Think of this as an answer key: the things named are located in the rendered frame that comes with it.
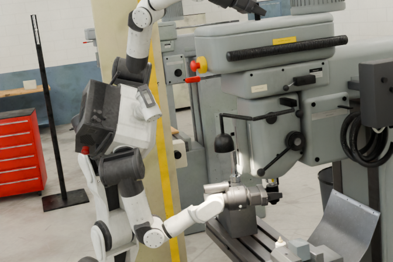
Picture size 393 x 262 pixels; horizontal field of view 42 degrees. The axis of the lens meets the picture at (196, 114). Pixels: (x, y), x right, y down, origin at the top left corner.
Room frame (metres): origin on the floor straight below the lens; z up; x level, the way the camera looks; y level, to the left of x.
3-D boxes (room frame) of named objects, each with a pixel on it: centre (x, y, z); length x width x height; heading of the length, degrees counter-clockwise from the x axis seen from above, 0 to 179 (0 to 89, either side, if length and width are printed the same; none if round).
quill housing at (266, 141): (1.86, -0.26, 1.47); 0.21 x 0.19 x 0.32; 18
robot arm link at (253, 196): (1.86, -0.17, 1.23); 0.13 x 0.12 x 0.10; 3
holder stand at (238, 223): (2.20, -0.13, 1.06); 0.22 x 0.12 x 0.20; 12
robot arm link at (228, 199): (1.86, -0.05, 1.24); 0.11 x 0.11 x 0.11; 3
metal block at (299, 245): (1.70, -0.31, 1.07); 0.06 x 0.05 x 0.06; 19
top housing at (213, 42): (1.87, -0.27, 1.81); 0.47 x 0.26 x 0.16; 108
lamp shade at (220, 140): (1.77, -0.09, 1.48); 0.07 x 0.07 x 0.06
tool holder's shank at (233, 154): (2.15, -0.14, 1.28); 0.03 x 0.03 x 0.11
